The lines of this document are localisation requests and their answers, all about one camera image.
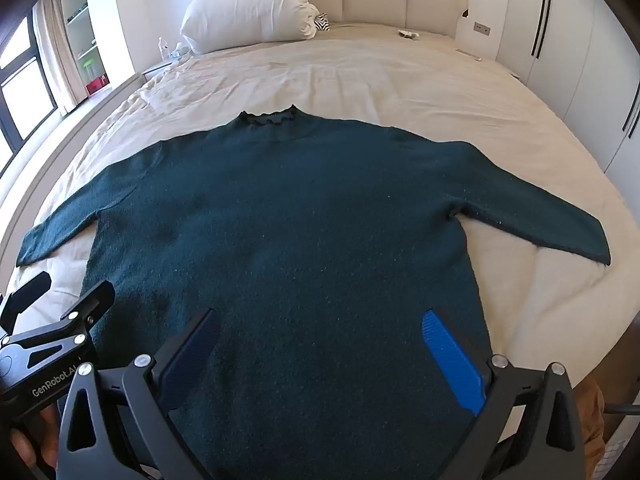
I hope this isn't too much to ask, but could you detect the long black wardrobe handle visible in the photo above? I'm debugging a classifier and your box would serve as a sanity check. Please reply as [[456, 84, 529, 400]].
[[531, 0, 555, 59]]

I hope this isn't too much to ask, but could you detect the short black wardrobe handle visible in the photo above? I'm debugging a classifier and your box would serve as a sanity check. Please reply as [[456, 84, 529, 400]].
[[622, 104, 640, 142]]

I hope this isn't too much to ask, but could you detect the bed with beige duvet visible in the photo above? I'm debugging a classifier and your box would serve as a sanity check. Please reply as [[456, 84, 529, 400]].
[[0, 20, 640, 411]]

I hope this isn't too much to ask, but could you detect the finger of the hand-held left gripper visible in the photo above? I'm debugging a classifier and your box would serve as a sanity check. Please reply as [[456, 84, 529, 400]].
[[10, 280, 117, 367], [0, 271, 53, 336]]

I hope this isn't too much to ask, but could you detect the white wardrobe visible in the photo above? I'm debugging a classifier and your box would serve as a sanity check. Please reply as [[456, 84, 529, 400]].
[[495, 0, 640, 176]]

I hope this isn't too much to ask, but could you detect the person's brown trouser leg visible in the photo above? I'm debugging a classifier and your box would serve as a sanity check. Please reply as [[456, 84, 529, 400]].
[[570, 375, 609, 466]]

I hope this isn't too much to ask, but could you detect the window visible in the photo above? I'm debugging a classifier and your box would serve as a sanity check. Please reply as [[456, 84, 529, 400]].
[[0, 15, 59, 161]]

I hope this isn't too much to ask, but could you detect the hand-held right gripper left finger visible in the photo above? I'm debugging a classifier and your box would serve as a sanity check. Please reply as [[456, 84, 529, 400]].
[[55, 307, 223, 480]]

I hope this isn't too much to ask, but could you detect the beige curtain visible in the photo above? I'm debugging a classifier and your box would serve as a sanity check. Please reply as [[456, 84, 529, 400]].
[[34, 0, 82, 112]]

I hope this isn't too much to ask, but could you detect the dark green sweater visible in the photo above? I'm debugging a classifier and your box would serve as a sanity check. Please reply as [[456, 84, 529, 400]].
[[15, 105, 613, 480]]

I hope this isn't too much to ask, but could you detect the white nightstand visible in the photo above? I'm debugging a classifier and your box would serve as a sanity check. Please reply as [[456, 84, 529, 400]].
[[142, 55, 187, 82]]

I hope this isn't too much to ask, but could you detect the white window ledge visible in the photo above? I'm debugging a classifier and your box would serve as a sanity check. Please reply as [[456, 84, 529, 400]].
[[0, 72, 147, 241]]

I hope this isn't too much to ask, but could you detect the white pillow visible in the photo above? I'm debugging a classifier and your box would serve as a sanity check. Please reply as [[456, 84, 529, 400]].
[[180, 0, 321, 56]]

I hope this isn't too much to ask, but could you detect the person's left hand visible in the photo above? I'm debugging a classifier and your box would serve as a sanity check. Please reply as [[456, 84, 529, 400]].
[[9, 402, 63, 468]]

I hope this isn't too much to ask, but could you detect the white open shelf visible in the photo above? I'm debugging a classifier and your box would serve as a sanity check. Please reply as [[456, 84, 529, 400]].
[[60, 0, 114, 102]]

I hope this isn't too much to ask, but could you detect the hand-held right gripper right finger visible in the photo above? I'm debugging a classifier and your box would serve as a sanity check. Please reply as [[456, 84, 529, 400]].
[[421, 310, 587, 480]]

